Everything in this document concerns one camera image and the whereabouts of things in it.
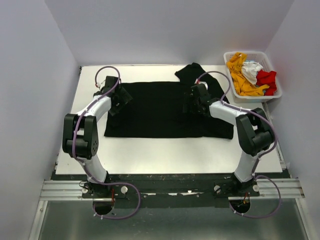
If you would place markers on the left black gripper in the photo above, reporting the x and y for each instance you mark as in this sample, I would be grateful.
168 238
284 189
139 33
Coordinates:
124 99

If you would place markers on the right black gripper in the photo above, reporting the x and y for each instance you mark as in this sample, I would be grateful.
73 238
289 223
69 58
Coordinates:
189 98

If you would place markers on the black t shirt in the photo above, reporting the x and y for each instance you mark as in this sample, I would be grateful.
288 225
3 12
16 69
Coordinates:
156 110

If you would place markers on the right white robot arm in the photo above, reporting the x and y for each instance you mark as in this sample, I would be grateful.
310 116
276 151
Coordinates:
255 134

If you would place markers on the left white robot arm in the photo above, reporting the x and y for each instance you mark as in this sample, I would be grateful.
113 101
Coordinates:
80 137

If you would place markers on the yellow t shirt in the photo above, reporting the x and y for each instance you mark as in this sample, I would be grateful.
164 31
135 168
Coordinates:
242 86

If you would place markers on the white t shirt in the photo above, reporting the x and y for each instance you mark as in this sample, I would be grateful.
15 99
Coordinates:
250 70

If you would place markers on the red t shirt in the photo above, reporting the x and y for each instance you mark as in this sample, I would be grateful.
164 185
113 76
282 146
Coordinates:
267 78

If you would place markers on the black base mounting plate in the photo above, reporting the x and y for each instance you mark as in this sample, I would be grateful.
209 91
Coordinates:
170 190

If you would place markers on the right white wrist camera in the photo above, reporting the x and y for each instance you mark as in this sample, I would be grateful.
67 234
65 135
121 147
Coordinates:
198 82

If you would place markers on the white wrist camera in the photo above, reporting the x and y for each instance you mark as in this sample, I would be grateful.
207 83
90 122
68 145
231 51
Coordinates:
100 85
198 82

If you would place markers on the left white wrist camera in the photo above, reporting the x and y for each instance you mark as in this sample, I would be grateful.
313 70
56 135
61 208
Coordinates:
100 85

